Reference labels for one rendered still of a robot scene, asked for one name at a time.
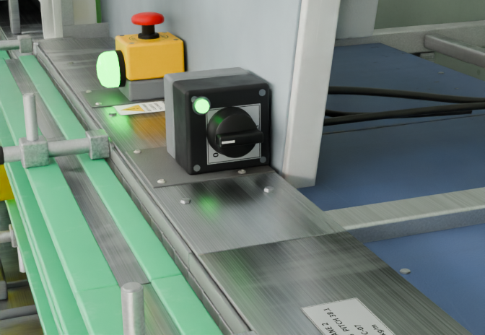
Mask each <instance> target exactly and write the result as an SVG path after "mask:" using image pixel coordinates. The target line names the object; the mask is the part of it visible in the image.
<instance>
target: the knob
mask: <svg viewBox="0 0 485 335"><path fill-rule="evenodd" d="M206 137H207V140H208V143H209V144H210V146H211V147H212V148H213V149H214V150H215V151H216V152H218V153H220V154H221V155H225V156H227V157H231V158H238V157H243V156H245V155H246V154H248V153H249V152H250V151H251V150H252V149H253V148H254V146H255V144H258V143H262V142H263V132H261V131H260V130H258V128H257V126H256V124H255V122H254V121H253V119H252V118H251V116H250V115H249V114H248V113H247V112H246V111H244V110H243V109H241V108H238V107H226V108H223V109H221V110H218V111H217V112H216V113H215V114H214V115H213V116H212V117H211V119H210V120H209V123H208V125H207V128H206Z"/></svg>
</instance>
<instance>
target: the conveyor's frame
mask: <svg viewBox="0 0 485 335"><path fill-rule="evenodd" d="M18 3H19V18H20V26H21V28H30V27H42V26H43V25H42V17H41V12H40V11H39V10H38V9H37V8H36V7H35V5H34V4H33V3H32V2H31V1H30V0H18ZM0 35H1V37H2V39H3V40H18V39H17V36H18V35H29V36H30V37H31V38H32V40H37V39H44V37H43V32H35V33H25V34H22V33H20V34H13V33H12V31H11V27H10V20H9V5H8V0H0ZM109 51H116V49H115V39H114V38H112V37H103V38H85V39H75V40H57V41H48V42H39V43H38V45H37V52H38V55H39V57H40V58H41V59H42V60H43V62H44V64H45V65H46V66H47V67H48V69H49V71H50V72H51V73H52V75H53V76H54V78H55V79H56V81H57V82H58V83H59V85H60V86H61V88H62V89H63V91H64V92H65V93H66V95H67V96H68V98H69V99H70V101H71V102H72V103H73V105H74V106H75V108H76V109H77V110H78V112H79V113H80V115H81V116H82V117H83V119H84V120H85V122H86V123H87V125H88V126H89V127H90V129H91V130H98V129H103V130H104V131H105V132H106V134H107V135H108V136H109V137H110V139H111V140H112V142H113V143H114V148H112V152H111V151H110V158H111V159H112V160H113V161H114V163H115V165H116V166H117V167H118V169H119V170H120V171H121V173H122V174H123V176H124V178H125V179H126V180H127V181H128V183H129V185H130V186H131V187H132V189H133V190H134V191H135V193H136V195H137V196H138V197H139V198H140V200H141V202H142V203H143V205H144V206H145V207H146V208H147V210H148V212H149V213H150V214H151V216H152V217H153V218H154V220H155V222H156V223H157V224H158V225H159V227H160V229H161V230H162V231H163V233H164V234H165V236H166V237H167V239H168V240H169V241H170V243H171V244H172V246H173V247H174V249H175V250H176V251H177V252H178V254H179V256H180V257H181V258H182V260H183V261H184V263H185V264H186V266H187V267H188V268H189V269H190V271H191V273H192V274H193V275H194V277H195V278H196V280H197V281H198V283H199V284H200V285H201V287H202V288H203V290H204V291H205V293H206V294H207V295H208V297H209V298H210V300H211V301H212V302H213V304H214V305H215V307H216V308H217V310H218V311H219V312H220V314H221V315H222V317H223V318H224V320H225V321H226V322H227V324H228V325H229V327H230V328H231V329H232V331H233V332H234V334H239V333H243V332H247V331H255V332H256V333H257V335H473V334H472V333H471V332H469V331H468V330H467V329H465V328H464V327H463V326H461V325H460V324H459V323H458V322H457V321H456V320H455V319H454V318H452V317H451V316H449V315H448V314H447V313H446V312H445V311H444V310H443V309H441V308H440V307H439V306H438V305H436V304H435V303H434V302H432V301H431V300H430V299H429V298H428V297H427V296H426V295H424V294H423V293H422V292H420V291H419V290H418V289H417V288H415V286H413V285H412V284H411V283H410V282H408V281H407V280H406V279H405V278H403V277H402V276H401V275H400V274H399V273H398V272H397V271H395V270H394V269H393V268H391V267H390V266H389V265H388V264H386V263H385V262H384V261H383V260H382V259H381V258H379V257H378V256H377V255H376V254H374V253H373V252H372V251H371V250H370V249H369V248H367V247H366V246H365V245H364V244H362V243H361V242H360V241H358V240H357V239H356V238H355V237H354V236H353V235H352V234H350V233H349V232H347V231H346V228H345V227H344V226H343V225H342V224H341V223H340V222H339V221H338V220H337V219H335V218H334V217H332V216H331V215H330V214H329V213H327V211H323V210H321V209H320V208H319V207H317V206H316V205H315V204H314V203H312V202H311V200H309V199H308V198H307V197H305V196H304V195H303V194H302V193H300V192H299V191H298V190H297V189H296V188H295V187H293V186H292V185H291V184H290V183H288V182H287V181H286V180H284V179H283V178H282V177H281V176H280V175H279V174H278V173H276V172H275V173H264V174H258V175H248V176H243V177H236V178H226V179H221V180H211V181H204V182H199V183H188V184H183V185H176V186H166V187H161V188H152V186H151V185H150V184H149V182H148V181H147V179H146V178H145V177H144V176H143V175H142V173H141V172H140V170H139V169H138V168H137V166H135V164H134V163H133V161H132V160H131V158H130V157H129V156H128V155H127V154H126V151H131V150H137V149H148V148H155V147H166V146H167V139H166V123H165V101H158V102H150V103H137V104H129V105H116V106H111V107H104V108H91V107H90V106H89V104H88V103H87V101H86V100H85V99H84V98H83V97H82V95H81V94H80V92H81V91H87V90H103V89H111V88H118V87H105V86H103V85H102V84H101V82H100V80H99V78H98V75H97V60H98V58H99V55H101V54H102V53H104V52H109Z"/></svg>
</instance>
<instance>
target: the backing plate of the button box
mask: <svg viewBox="0 0 485 335"><path fill-rule="evenodd" d="M80 94H81V95H82V97H83V98H84V99H85V100H86V101H87V103H88V104H89V106H90V107H91V108H104V107H111V106H116V105H129V104H137V103H150V102H158V101H165V99H164V98H160V99H152V100H139V101H130V100H129V99H128V98H127V97H126V96H125V95H124V94H123V93H122V92H121V91H120V90H119V89H118V88H111V89H103V90H87V91H81V92H80Z"/></svg>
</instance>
